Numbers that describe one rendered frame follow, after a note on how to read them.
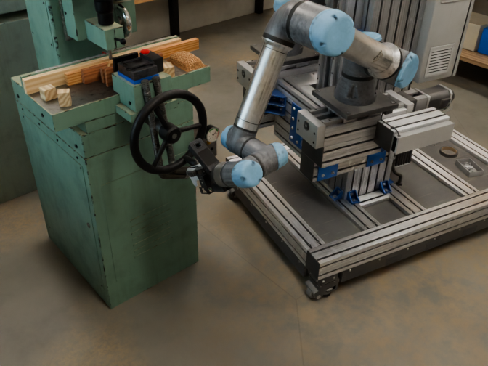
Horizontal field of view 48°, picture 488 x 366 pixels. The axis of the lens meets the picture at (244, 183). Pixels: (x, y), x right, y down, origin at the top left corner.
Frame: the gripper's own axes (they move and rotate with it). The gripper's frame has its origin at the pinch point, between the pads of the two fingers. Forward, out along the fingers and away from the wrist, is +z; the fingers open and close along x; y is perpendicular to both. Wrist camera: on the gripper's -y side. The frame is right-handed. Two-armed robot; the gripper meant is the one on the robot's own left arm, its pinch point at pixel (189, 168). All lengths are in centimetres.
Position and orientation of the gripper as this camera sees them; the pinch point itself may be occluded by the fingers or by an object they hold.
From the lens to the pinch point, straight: 178.1
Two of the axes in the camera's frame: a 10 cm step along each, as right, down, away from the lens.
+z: -5.5, -0.1, 8.4
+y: 3.4, 9.1, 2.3
